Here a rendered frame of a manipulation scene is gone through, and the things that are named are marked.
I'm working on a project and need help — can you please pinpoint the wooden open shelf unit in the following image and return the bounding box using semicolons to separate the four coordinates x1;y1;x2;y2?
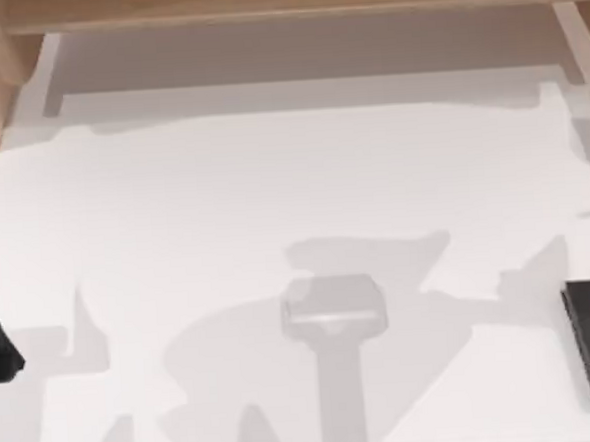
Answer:
0;0;590;153

